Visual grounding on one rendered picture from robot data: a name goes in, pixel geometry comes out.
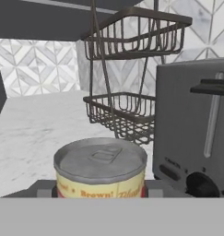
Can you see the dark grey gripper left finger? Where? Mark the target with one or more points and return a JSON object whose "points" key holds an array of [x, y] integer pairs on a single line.
{"points": [[42, 189]]}

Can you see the grey toaster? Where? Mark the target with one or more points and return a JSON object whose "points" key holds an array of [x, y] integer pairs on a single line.
{"points": [[193, 129]]}

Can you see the yellow canned food tin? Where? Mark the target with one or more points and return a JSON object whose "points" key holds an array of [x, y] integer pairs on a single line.
{"points": [[99, 169]]}

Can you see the dark grey wall cabinet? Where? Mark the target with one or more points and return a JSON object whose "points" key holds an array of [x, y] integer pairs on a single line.
{"points": [[49, 18]]}

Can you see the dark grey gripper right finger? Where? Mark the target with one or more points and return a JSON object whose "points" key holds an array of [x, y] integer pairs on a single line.
{"points": [[161, 188]]}

